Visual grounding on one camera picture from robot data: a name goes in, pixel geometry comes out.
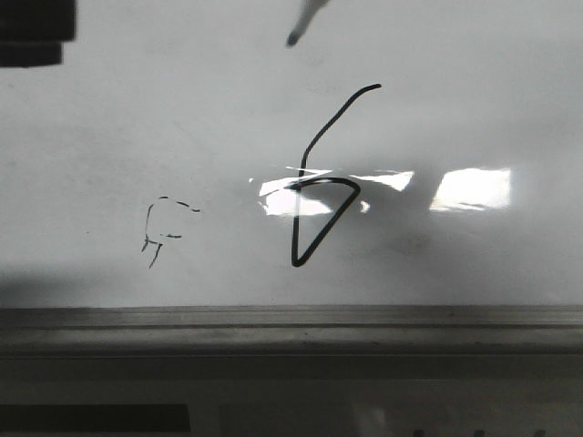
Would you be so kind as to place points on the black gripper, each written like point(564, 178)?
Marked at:
point(33, 32)

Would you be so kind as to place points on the black and white whiteboard marker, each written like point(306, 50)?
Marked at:
point(308, 10)

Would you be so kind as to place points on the white whiteboard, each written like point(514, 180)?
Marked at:
point(403, 152)

